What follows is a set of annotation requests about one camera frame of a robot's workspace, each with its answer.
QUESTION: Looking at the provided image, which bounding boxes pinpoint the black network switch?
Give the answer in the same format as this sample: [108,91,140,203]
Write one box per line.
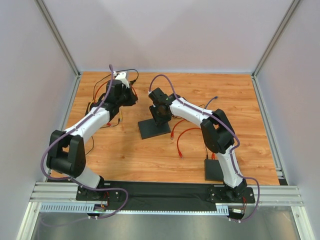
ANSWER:
[138,118,171,140]
[204,159,224,182]

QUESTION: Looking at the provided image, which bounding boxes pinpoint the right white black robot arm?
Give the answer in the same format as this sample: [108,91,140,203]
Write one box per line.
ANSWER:
[148,88,247,199]

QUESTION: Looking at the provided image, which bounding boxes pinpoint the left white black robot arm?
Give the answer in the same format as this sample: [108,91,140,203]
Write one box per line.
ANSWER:
[44,78,138,191]

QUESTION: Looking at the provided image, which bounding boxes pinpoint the thin black cable right switch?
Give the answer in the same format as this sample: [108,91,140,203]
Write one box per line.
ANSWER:
[171,104,210,160]

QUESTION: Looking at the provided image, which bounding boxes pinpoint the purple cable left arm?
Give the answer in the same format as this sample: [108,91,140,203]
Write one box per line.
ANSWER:
[39,64,130,227]

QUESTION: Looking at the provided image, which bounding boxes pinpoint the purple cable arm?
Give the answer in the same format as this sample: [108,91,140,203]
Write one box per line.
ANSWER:
[148,74,262,223]
[39,64,130,227]

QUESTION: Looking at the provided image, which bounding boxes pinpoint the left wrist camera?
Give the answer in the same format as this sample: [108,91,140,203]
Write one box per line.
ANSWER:
[115,71,130,88]

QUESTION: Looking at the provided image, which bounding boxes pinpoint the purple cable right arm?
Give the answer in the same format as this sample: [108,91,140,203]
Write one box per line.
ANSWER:
[148,74,262,223]

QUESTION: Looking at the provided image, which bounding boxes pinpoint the orange ethernet cable lower loop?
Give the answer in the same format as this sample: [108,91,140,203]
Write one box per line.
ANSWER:
[176,127,202,159]

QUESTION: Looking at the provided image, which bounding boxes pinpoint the purple loose cable end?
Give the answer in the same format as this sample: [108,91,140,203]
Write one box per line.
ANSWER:
[204,96,219,111]

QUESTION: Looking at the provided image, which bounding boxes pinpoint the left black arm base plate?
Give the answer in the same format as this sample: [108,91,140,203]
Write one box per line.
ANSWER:
[75,186,126,202]

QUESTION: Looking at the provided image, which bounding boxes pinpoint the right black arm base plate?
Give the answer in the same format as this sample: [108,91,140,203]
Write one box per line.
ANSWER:
[207,185,256,204]

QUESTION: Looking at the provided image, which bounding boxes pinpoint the left aluminium frame post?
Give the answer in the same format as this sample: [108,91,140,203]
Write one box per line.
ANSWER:
[34,0,82,76]

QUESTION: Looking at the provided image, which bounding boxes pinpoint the aluminium frame post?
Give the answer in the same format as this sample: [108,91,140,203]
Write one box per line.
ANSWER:
[34,0,82,76]
[251,0,302,79]

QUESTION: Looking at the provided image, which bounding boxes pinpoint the aluminium front rail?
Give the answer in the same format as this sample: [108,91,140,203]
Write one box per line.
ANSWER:
[30,182,304,207]

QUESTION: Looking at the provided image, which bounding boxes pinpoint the right aluminium frame post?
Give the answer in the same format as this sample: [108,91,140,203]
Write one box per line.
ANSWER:
[251,0,302,79]

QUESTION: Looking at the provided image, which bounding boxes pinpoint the grey slotted cable duct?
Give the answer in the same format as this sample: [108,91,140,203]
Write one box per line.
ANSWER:
[39,202,230,215]

